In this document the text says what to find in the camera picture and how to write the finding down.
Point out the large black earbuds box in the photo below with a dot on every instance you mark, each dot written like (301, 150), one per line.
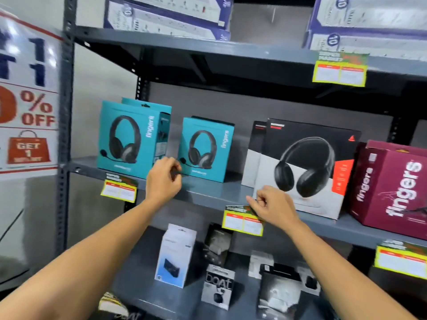
(278, 293)

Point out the maroon cardboard box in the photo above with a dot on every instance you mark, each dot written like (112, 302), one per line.
(390, 193)
(397, 145)

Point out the person's left thumb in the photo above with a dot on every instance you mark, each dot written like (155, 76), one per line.
(176, 182)

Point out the yellow shelf price tag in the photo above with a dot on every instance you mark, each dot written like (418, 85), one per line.
(400, 261)
(238, 223)
(340, 71)
(119, 189)

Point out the person's left forearm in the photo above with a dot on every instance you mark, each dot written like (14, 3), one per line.
(83, 263)

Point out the small white product box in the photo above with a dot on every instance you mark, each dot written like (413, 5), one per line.
(259, 263)

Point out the large teal headset box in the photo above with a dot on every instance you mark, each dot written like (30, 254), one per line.
(146, 104)
(128, 139)

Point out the white and blue product box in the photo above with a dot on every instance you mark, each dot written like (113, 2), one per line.
(175, 254)

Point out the red and white sale poster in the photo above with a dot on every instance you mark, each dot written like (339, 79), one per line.
(30, 106)

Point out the yellow and black striped packet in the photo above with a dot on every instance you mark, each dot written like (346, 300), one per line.
(112, 304)

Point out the white box with black print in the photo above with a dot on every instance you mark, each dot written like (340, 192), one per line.
(308, 279)

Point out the black and white headphone box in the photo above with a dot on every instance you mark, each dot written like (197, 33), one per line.
(307, 163)
(255, 153)

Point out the black product box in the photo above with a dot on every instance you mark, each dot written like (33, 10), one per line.
(217, 244)

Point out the grey metal shelving rack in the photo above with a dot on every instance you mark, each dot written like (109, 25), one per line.
(213, 193)

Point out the person's right forearm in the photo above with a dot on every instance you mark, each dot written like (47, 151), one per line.
(343, 276)

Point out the person's right thumb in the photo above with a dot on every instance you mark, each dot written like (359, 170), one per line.
(255, 204)

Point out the white earbuds hanging box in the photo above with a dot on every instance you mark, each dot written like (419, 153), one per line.
(217, 288)

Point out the person's left hand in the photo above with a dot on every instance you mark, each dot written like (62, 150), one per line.
(161, 183)

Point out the person's right hand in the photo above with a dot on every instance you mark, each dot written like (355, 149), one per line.
(277, 208)

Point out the purple and white power strip box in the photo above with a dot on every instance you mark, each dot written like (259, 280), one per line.
(186, 6)
(373, 11)
(156, 21)
(370, 44)

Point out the small teal headset box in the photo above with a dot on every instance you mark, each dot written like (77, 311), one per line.
(205, 149)

